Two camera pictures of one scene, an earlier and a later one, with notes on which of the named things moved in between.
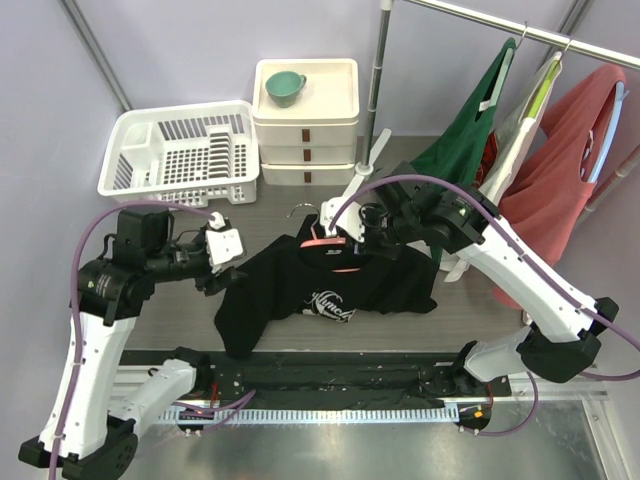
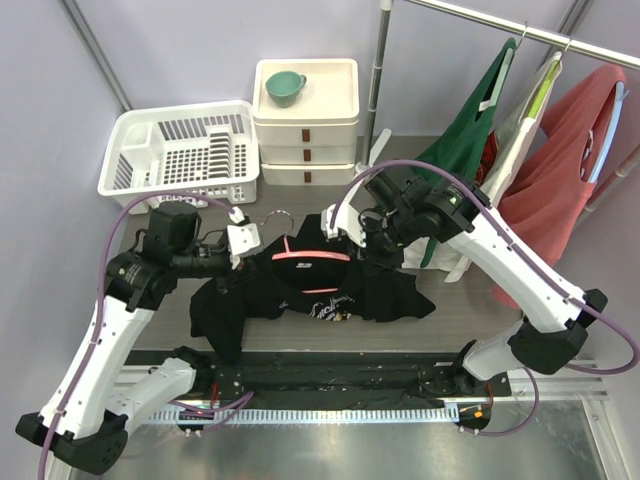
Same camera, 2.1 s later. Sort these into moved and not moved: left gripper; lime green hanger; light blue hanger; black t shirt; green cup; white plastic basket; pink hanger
Moved: left gripper; black t shirt; pink hanger
Not moved: lime green hanger; light blue hanger; green cup; white plastic basket
